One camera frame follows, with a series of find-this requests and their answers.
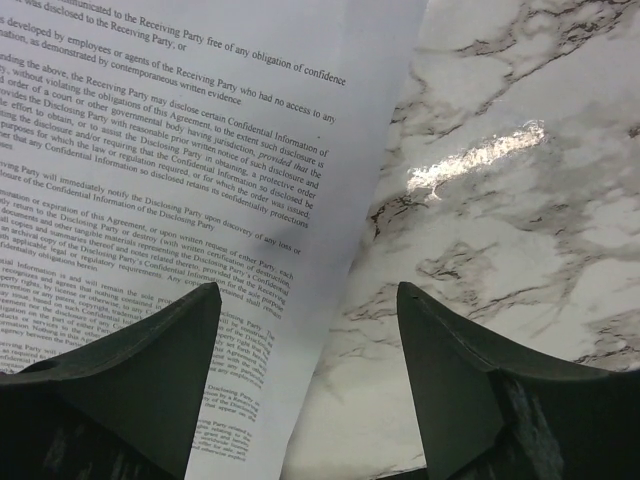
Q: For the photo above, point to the printed white paper sheets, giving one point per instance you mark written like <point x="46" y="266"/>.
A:
<point x="151" y="147"/>

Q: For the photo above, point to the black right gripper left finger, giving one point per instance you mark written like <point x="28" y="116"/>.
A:
<point x="124" y="406"/>

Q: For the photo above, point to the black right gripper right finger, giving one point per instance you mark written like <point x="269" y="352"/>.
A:
<point x="490" y="408"/>

